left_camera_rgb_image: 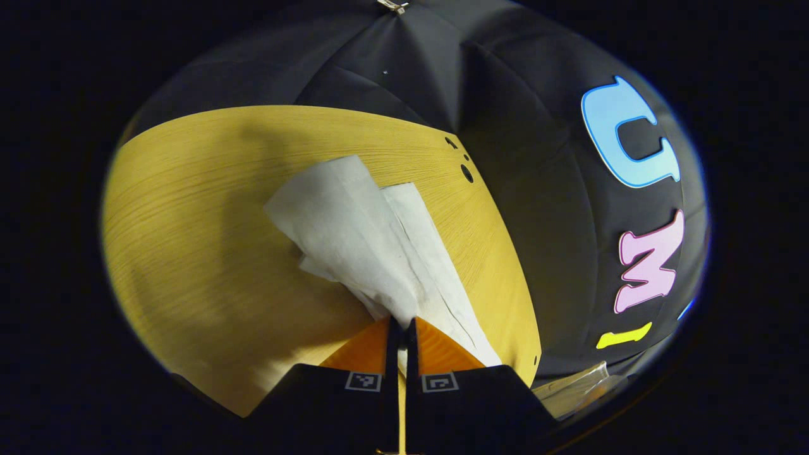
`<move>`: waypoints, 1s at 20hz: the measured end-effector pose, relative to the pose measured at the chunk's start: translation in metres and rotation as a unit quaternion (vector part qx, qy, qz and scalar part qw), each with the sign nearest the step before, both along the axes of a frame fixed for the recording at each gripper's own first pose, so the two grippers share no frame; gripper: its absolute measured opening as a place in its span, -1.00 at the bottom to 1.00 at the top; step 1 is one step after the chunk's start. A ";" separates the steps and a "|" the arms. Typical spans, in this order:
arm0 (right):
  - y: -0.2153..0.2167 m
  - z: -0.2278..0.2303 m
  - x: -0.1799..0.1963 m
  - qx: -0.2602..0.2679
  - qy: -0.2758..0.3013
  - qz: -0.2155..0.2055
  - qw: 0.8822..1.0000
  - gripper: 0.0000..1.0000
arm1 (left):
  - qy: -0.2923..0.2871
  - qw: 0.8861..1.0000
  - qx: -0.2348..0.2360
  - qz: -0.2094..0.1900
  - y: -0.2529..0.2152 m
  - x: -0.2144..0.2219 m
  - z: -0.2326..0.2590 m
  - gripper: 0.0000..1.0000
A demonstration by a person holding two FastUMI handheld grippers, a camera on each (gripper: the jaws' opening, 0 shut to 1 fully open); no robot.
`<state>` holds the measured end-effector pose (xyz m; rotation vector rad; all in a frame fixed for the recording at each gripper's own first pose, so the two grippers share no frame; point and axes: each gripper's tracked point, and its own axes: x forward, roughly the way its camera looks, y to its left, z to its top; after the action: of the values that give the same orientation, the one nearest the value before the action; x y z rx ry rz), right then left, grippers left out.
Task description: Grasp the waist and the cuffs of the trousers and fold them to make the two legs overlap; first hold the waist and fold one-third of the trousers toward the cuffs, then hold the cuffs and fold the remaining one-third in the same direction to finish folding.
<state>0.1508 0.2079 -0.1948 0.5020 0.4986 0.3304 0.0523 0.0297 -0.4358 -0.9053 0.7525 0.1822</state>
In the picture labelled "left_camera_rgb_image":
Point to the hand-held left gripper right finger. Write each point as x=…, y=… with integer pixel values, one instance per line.
x=411, y=354

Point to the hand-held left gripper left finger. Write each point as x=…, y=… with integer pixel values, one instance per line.
x=392, y=354

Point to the white jeans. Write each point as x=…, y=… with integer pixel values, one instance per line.
x=354, y=234

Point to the clear plastic bag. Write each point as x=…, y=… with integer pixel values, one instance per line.
x=569, y=388

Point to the black backdrop cloth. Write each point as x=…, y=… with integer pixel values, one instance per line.
x=518, y=126

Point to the white cloth clip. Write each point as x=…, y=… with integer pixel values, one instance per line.
x=393, y=6

